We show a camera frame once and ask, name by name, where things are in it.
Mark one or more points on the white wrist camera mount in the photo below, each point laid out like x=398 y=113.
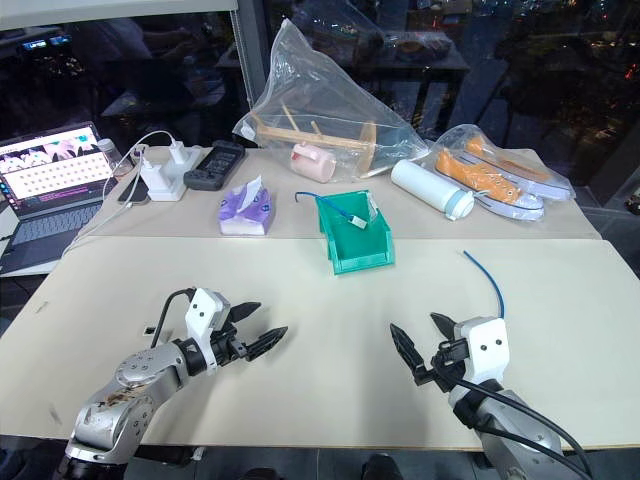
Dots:
x=482 y=345
x=202 y=312

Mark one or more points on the orange white sneaker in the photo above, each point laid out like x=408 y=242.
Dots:
x=530 y=172
x=480 y=182

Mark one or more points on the black handheld device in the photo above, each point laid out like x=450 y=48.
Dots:
x=215 y=165

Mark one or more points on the purple tissue pack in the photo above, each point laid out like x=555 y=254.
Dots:
x=245 y=210

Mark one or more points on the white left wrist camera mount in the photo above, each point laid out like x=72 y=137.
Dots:
x=202 y=312

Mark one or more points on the grey window frame post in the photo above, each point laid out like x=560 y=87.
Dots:
x=251 y=55

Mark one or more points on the white bottle light blue cap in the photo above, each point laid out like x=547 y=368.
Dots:
x=425 y=187

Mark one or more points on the white charger block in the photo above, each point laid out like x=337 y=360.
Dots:
x=151 y=179

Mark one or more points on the green plastic bin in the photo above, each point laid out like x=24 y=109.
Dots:
x=357 y=245

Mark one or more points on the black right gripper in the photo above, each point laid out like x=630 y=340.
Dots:
x=450 y=362

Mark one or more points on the open grey laptop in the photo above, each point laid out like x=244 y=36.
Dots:
x=50 y=172

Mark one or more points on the small clear bottle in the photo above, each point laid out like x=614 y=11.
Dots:
x=111 y=155

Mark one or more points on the small clear plastic bag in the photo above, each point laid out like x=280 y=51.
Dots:
x=373 y=210

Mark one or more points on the wooden rack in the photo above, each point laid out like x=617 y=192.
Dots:
x=320 y=139

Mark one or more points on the large clear plastic bag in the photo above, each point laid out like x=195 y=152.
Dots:
x=320 y=85

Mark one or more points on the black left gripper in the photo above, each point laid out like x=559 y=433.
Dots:
x=231 y=347

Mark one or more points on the pink mug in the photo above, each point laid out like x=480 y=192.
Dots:
x=314 y=162

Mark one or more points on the white charger plug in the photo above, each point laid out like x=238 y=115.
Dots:
x=177 y=151

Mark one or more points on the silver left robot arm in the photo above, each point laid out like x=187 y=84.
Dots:
x=132 y=380

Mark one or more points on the dark rounded shape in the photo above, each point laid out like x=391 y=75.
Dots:
x=378 y=467

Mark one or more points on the clear plastic shoe bag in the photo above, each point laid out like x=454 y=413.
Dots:
x=500 y=165

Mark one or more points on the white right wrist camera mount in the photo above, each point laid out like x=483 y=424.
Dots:
x=482 y=345

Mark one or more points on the black smartphone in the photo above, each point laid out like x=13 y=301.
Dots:
x=134 y=191

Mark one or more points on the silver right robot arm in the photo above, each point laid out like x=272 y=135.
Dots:
x=510 y=430

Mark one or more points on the dark background table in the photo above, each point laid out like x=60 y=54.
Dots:
x=425 y=65

